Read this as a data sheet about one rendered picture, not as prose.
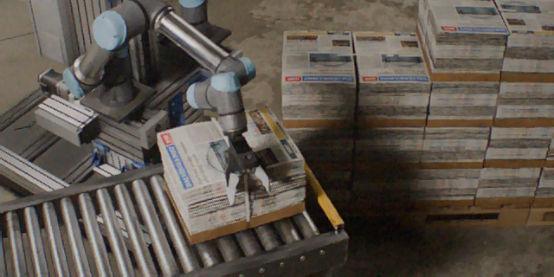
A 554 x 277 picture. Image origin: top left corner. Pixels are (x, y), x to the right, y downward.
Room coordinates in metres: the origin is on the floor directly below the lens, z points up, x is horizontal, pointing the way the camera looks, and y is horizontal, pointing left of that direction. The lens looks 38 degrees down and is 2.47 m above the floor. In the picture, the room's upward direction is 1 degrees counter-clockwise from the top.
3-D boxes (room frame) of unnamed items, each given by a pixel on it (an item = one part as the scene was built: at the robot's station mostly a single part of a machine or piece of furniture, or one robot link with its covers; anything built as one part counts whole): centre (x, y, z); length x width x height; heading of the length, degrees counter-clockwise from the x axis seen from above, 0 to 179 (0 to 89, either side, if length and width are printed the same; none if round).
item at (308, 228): (1.73, -0.03, 0.77); 0.47 x 0.05 x 0.05; 21
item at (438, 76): (2.45, -0.73, 0.86); 0.38 x 0.29 x 0.04; 0
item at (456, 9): (2.44, -0.74, 1.06); 0.37 x 0.29 x 0.01; 0
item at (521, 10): (2.44, -1.03, 0.95); 0.38 x 0.29 x 0.23; 178
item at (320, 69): (2.45, -0.60, 0.42); 1.17 x 0.39 x 0.83; 89
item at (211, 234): (1.63, 0.25, 0.83); 0.29 x 0.16 x 0.04; 22
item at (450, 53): (2.45, -0.73, 0.95); 0.38 x 0.29 x 0.23; 0
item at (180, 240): (1.59, 0.33, 0.77); 0.47 x 0.05 x 0.05; 21
